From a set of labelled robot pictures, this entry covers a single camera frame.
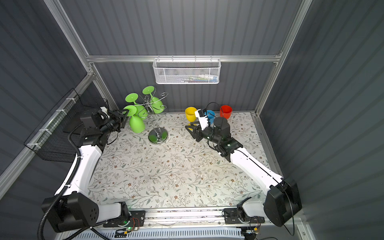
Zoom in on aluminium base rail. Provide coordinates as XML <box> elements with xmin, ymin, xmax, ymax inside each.
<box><xmin>126</xmin><ymin>207</ymin><xmax>278</xmax><ymax>238</ymax></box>

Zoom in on yellow wine glass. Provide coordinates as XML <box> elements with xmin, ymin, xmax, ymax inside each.
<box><xmin>185</xmin><ymin>107</ymin><xmax>197</xmax><ymax>123</ymax></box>

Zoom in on white wire mesh basket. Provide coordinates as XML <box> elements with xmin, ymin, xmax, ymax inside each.
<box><xmin>153</xmin><ymin>57</ymin><xmax>222</xmax><ymax>85</ymax></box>

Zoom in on blue wine glass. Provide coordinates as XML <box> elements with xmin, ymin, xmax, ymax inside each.
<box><xmin>205</xmin><ymin>110</ymin><xmax>216</xmax><ymax>126</ymax></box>

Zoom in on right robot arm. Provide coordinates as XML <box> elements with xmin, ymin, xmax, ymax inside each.
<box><xmin>185</xmin><ymin>117</ymin><xmax>302</xmax><ymax>227</ymax></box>

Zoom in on chrome wine glass rack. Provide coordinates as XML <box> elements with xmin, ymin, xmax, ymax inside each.
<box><xmin>143</xmin><ymin>92</ymin><xmax>169</xmax><ymax>145</ymax></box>

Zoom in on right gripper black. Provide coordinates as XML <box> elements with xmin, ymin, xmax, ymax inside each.
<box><xmin>186</xmin><ymin>121</ymin><xmax>221</xmax><ymax>146</ymax></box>

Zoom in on items in white basket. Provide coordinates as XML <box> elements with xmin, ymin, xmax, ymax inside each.
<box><xmin>177</xmin><ymin>74</ymin><xmax>219</xmax><ymax>84</ymax></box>

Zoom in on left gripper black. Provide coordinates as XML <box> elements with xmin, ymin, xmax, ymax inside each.
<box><xmin>99</xmin><ymin>108</ymin><xmax>127</xmax><ymax>137</ymax></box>

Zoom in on black corrugated cable hose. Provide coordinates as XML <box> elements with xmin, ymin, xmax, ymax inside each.
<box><xmin>37</xmin><ymin>122</ymin><xmax>85</xmax><ymax>240</ymax></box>

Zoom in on green wine glass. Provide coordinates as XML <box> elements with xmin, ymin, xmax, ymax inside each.
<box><xmin>142</xmin><ymin>86</ymin><xmax>165</xmax><ymax>114</ymax></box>
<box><xmin>124</xmin><ymin>105</ymin><xmax>146</xmax><ymax>134</ymax></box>
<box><xmin>125</xmin><ymin>93</ymin><xmax>149</xmax><ymax>120</ymax></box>

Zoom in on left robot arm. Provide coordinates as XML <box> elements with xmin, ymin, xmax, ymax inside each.
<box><xmin>38</xmin><ymin>108</ymin><xmax>131</xmax><ymax>239</ymax></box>

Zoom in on black wire basket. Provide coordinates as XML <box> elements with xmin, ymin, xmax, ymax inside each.
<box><xmin>24</xmin><ymin>87</ymin><xmax>109</xmax><ymax>163</ymax></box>

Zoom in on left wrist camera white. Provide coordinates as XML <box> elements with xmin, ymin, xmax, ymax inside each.
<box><xmin>100</xmin><ymin>107</ymin><xmax>109</xmax><ymax>120</ymax></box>

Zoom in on red wine glass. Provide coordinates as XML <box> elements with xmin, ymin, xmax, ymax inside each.
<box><xmin>220</xmin><ymin>105</ymin><xmax>233</xmax><ymax>120</ymax></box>

